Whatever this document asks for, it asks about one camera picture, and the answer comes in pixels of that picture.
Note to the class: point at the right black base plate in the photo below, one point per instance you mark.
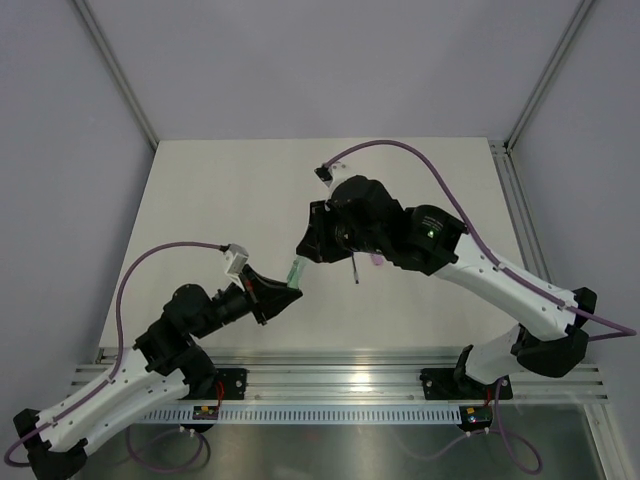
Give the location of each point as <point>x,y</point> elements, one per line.
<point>452,383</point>

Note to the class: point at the pink highlighter cap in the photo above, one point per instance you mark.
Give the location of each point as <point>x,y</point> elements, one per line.
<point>377,260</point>

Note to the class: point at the right aluminium side rail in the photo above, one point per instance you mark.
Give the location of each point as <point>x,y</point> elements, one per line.
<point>520,211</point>

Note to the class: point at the blue ballpoint pen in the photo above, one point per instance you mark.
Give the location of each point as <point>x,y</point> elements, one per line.
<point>355,272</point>

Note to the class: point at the green highlighter marker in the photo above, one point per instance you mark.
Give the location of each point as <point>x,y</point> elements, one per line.
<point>296,271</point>

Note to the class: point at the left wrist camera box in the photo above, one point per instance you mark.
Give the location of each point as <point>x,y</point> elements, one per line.
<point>235,258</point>

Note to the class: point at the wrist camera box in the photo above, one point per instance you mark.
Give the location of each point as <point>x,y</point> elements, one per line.
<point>235,258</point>
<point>333,175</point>

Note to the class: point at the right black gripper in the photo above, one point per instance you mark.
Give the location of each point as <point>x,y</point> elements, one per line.
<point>317,244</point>

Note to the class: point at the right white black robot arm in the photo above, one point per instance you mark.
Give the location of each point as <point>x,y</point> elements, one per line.
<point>548,338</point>

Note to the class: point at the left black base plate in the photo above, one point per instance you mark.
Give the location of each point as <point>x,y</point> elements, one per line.
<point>230,382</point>

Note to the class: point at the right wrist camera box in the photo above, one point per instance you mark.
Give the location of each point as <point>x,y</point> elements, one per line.
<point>333,175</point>

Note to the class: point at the white slotted cable duct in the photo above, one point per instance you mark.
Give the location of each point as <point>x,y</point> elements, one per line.
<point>421,414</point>

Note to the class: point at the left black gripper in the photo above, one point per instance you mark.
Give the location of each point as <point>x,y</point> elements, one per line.
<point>265,295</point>

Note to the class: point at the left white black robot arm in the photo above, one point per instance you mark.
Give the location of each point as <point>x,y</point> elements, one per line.
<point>165,363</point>

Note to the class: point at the aluminium front rail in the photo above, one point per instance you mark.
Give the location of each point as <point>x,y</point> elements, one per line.
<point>383,377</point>

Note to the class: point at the left aluminium frame post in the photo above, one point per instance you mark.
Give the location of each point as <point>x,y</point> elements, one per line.
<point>108,57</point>

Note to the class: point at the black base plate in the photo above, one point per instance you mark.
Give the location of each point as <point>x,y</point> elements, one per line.
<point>452,383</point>
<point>230,382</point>

